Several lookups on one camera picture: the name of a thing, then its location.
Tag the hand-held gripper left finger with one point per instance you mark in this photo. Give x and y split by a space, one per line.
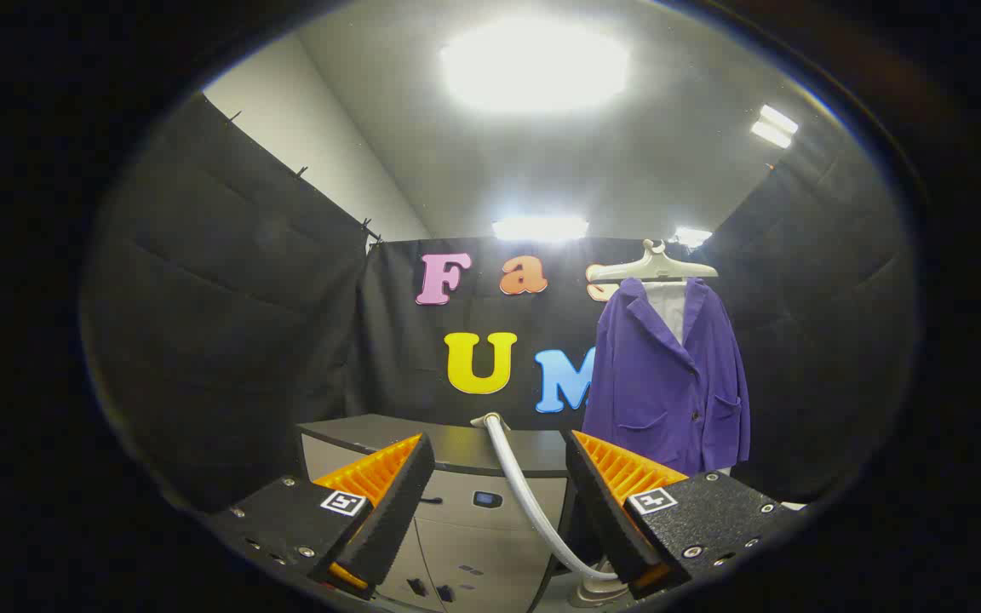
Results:
388 519

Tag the long strip ceiling light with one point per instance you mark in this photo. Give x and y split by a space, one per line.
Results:
540 228

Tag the white garment steamer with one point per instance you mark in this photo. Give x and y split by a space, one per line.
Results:
524 494

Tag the large round ceiling light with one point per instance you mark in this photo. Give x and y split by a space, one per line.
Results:
533 64

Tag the small ceiling light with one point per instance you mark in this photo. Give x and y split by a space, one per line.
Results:
692 237

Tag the cream plastic clothes hanger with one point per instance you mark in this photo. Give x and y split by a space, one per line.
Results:
652 266

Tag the small blue display panel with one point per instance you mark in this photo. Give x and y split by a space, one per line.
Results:
487 500

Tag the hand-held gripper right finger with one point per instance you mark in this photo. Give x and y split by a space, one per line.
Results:
605 519

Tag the double panel ceiling light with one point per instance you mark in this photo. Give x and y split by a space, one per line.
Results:
774 126

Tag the purple jacket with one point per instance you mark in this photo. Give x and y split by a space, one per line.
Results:
661 392

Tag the white shirt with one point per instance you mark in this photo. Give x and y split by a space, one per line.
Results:
668 308

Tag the grey cabinet with dark top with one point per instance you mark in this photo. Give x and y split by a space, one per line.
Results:
465 536

